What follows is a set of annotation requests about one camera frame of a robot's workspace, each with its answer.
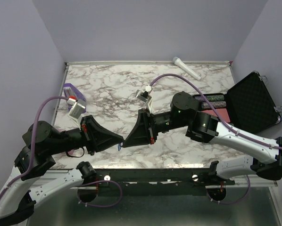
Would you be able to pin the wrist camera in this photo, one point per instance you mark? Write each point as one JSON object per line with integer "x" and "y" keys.
{"x": 145, "y": 97}
{"x": 78, "y": 107}

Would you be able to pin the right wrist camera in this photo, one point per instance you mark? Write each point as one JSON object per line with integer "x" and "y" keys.
{"x": 145, "y": 97}

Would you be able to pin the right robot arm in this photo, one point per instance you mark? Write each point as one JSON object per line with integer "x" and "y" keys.
{"x": 263, "y": 156}

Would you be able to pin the pink card deck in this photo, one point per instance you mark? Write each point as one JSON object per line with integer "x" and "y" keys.
{"x": 222, "y": 112}

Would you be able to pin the purple metronome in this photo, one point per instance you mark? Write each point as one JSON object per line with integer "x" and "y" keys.
{"x": 70, "y": 90}

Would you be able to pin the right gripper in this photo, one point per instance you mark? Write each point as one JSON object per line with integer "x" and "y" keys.
{"x": 144, "y": 131}

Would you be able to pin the blue key tag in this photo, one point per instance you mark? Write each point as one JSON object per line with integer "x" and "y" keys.
{"x": 119, "y": 147}

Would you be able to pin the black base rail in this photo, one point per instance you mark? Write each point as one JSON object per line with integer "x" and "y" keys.
{"x": 147, "y": 182}

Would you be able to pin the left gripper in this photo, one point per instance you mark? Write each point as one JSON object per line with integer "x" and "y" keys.
{"x": 97, "y": 138}

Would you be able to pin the white microphone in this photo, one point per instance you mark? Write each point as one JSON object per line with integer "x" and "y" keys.
{"x": 178, "y": 62}

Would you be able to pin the black poker chip case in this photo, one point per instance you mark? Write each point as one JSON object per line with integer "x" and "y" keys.
{"x": 248, "y": 105}

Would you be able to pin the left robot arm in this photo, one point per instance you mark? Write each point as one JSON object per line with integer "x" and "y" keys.
{"x": 42, "y": 141}

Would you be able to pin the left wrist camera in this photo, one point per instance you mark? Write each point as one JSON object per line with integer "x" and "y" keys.
{"x": 78, "y": 107}

